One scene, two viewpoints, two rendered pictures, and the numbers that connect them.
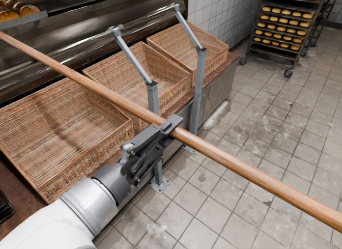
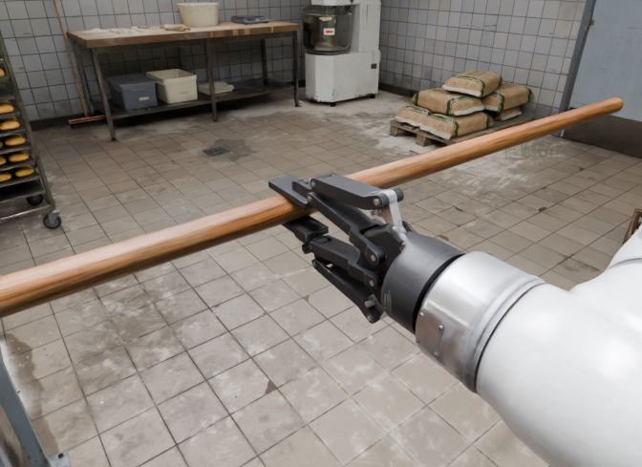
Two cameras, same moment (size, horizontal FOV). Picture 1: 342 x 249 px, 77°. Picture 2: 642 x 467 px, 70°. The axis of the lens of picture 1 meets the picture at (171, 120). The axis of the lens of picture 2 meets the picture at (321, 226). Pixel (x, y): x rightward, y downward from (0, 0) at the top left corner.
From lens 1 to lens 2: 0.50 m
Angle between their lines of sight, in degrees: 60
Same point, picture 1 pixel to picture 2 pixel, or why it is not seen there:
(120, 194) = not seen: hidden behind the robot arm
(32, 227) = (611, 328)
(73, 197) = (505, 283)
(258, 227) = (303, 424)
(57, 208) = (540, 305)
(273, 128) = (139, 304)
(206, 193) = not seen: outside the picture
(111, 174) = (436, 244)
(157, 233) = not seen: outside the picture
